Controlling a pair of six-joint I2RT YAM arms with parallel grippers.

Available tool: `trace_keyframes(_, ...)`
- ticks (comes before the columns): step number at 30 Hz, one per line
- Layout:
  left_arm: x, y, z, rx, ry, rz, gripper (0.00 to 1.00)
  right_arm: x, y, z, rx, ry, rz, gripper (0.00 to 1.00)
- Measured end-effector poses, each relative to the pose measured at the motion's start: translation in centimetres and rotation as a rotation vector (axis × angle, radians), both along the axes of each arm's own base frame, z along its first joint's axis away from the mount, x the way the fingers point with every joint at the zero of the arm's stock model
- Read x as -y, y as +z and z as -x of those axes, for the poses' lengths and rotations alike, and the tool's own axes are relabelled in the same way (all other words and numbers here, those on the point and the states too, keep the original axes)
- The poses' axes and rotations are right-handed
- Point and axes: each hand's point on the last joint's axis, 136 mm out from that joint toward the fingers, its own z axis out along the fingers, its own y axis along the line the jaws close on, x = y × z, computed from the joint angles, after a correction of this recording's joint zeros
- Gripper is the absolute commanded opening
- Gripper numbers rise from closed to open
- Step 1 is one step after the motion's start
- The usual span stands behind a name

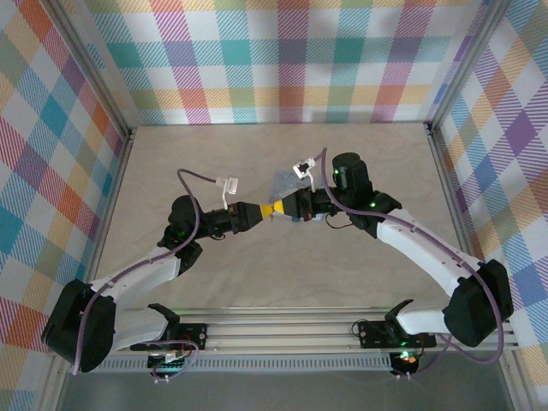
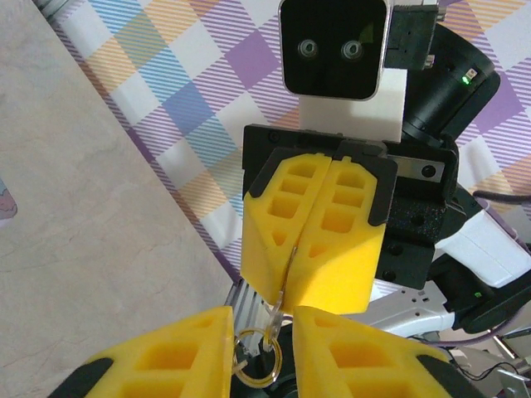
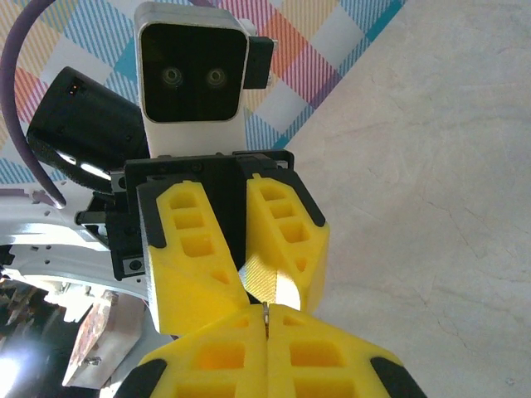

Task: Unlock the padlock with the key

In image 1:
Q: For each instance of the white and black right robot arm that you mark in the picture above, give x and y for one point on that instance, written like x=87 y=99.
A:
x=419 y=248

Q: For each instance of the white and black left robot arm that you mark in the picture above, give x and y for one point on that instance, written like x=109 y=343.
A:
x=141 y=274

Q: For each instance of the grey metal sheet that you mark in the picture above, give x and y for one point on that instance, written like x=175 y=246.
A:
x=278 y=391

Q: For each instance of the aluminium side rail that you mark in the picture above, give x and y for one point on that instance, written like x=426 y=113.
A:
x=450 y=192
x=116 y=188

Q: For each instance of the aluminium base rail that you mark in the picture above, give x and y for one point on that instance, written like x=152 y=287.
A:
x=278 y=334

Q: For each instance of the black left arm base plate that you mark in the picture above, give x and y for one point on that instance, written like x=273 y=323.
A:
x=197 y=336

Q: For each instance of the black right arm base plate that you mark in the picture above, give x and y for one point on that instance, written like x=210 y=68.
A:
x=370 y=336

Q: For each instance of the aluminium frame post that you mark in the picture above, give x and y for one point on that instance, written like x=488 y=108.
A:
x=465 y=64
x=96 y=73

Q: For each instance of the aluminium frame leg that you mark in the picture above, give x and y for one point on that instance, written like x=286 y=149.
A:
x=514 y=381
x=51 y=396

